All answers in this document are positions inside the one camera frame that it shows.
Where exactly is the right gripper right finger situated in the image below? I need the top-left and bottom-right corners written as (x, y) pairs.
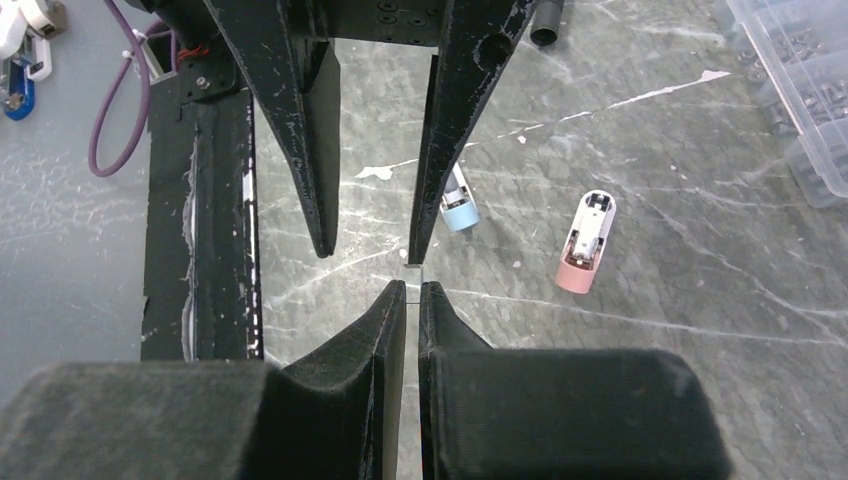
top-left (418, 282), bottom-right (732, 479)

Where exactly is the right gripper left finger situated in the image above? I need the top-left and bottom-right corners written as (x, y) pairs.
top-left (1, 280), bottom-right (407, 479)

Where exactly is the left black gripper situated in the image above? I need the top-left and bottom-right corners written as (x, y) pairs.
top-left (206, 0), bottom-right (534, 265)

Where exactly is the blue mini stapler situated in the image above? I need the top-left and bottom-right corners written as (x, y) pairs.
top-left (440, 163), bottom-right (480, 233)

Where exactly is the pink mini stapler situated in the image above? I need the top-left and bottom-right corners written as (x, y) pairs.
top-left (555, 190), bottom-right (617, 294)

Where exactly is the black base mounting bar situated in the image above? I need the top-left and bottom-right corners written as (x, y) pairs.
top-left (140, 69), bottom-right (264, 361)

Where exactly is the clear plastic organizer box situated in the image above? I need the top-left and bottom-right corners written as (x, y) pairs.
top-left (714, 0), bottom-right (847, 208)

